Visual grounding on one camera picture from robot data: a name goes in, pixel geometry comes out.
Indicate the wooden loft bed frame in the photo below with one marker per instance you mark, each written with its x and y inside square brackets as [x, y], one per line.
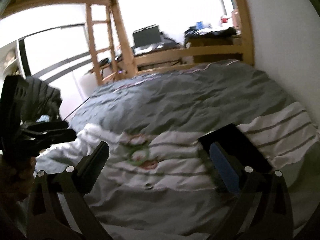
[117, 60]

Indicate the person's left hand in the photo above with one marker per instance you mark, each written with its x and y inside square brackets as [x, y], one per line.
[16, 182]

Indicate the white shelf with plush toys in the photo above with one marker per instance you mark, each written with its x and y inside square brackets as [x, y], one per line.
[11, 60]

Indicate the dark clothes pile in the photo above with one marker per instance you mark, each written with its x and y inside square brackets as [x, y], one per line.
[194, 33]

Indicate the wooden desk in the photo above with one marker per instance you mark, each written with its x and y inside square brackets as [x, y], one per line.
[148, 50]

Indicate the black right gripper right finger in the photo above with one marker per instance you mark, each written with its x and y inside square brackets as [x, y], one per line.
[263, 206]

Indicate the black computer monitor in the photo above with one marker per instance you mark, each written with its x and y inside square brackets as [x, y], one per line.
[146, 36]

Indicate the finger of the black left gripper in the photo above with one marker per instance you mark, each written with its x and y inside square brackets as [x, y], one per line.
[41, 135]

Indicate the grey white striped duvet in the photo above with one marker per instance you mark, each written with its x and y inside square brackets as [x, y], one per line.
[157, 183]

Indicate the dark jacket on chair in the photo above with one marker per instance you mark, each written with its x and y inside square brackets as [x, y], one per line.
[42, 99]

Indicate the red item on dresser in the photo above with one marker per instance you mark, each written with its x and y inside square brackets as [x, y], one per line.
[224, 20]

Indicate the blue box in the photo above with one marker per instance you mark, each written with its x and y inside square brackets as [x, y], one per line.
[199, 25]

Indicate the white sliding wardrobe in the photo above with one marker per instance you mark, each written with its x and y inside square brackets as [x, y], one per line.
[60, 56]

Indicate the black jewelry box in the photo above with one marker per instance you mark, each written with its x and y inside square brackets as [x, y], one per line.
[240, 142]

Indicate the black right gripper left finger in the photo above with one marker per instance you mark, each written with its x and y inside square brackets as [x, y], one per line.
[57, 209]

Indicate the wooden ladder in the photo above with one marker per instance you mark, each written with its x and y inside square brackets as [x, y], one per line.
[100, 43]

